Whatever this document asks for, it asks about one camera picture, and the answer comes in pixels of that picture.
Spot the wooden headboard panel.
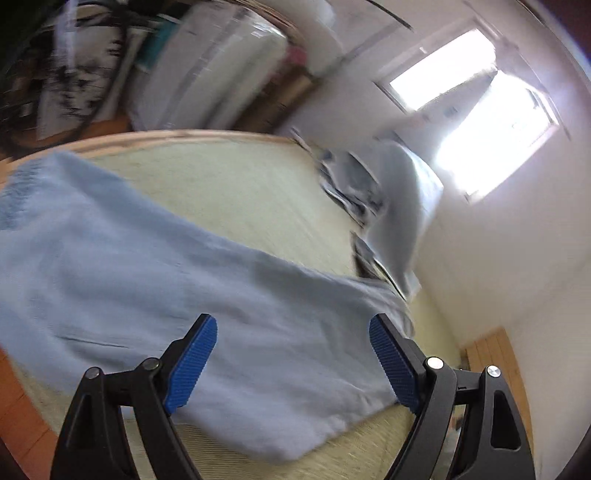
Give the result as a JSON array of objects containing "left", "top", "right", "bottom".
[{"left": 461, "top": 327, "right": 534, "bottom": 451}]

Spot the grey blue storage bag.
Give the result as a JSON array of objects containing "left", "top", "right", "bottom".
[{"left": 290, "top": 129, "right": 444, "bottom": 301}]

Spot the bright window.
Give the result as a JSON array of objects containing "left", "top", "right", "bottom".
[{"left": 380, "top": 23, "right": 560, "bottom": 202}]

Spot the light blue sweater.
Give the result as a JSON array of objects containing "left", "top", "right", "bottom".
[{"left": 1, "top": 152, "right": 414, "bottom": 463}]

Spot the white appliance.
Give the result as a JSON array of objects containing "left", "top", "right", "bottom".
[{"left": 127, "top": 1, "right": 288, "bottom": 131}]

